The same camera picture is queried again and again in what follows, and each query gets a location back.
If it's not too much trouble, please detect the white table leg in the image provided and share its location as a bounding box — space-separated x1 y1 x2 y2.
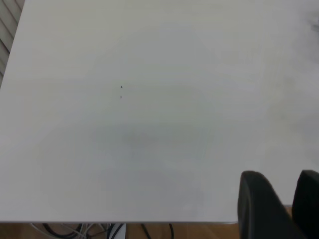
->
108 223 127 239

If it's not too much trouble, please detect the bundle of white cables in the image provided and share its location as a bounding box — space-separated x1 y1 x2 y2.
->
30 223 115 239

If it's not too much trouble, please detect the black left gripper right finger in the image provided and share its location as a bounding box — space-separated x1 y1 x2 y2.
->
291 169 319 239

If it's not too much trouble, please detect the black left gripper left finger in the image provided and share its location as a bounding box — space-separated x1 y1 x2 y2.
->
237 170 307 239

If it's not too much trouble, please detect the slatted window blind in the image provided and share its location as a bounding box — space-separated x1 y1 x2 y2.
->
0 0 26 88

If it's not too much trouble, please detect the thick black cable loop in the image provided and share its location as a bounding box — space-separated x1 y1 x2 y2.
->
41 223 84 239

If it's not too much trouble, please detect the thin black cable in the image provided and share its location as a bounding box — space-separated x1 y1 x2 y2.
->
140 223 175 239

